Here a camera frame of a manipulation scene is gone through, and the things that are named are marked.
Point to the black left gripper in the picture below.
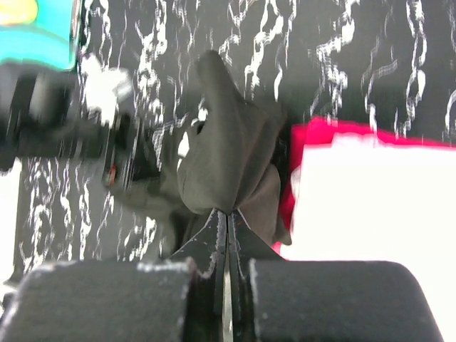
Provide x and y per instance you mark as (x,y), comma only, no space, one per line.
(36,121)

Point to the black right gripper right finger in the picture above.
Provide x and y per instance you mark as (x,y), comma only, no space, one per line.
(278,300)

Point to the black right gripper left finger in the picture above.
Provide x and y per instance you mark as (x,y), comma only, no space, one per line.
(178,299)

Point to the black printed t-shirt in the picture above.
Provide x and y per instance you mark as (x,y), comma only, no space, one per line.
(224,162)

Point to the teal book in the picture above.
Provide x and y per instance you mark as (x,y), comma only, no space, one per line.
(46,33)

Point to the light pink folded t-shirt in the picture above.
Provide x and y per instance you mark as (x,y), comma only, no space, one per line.
(374,199)

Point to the magenta folded t-shirt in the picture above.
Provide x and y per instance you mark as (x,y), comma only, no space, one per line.
(306,142)

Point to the black marbled table mat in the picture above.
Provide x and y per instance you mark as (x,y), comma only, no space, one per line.
(387,63)

